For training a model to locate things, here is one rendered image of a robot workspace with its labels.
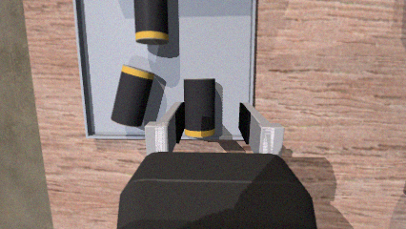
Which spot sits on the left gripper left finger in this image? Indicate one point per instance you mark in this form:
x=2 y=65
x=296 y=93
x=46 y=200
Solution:
x=162 y=136

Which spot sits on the black battery with yellow band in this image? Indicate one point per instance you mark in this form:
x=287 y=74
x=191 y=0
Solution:
x=132 y=96
x=199 y=98
x=151 y=22

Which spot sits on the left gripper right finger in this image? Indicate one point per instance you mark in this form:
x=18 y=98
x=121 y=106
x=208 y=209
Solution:
x=262 y=136

